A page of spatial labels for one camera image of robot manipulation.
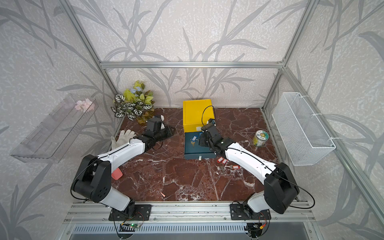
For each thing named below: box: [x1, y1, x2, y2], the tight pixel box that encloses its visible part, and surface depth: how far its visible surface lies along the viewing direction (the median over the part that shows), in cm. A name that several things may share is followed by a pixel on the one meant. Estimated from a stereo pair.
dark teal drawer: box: [184, 132, 217, 161], surface depth 93 cm
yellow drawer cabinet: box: [183, 99, 215, 133], surface depth 89 cm
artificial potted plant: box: [110, 80, 156, 124], surface depth 93 cm
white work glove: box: [110, 129, 137, 150], surface depth 104 cm
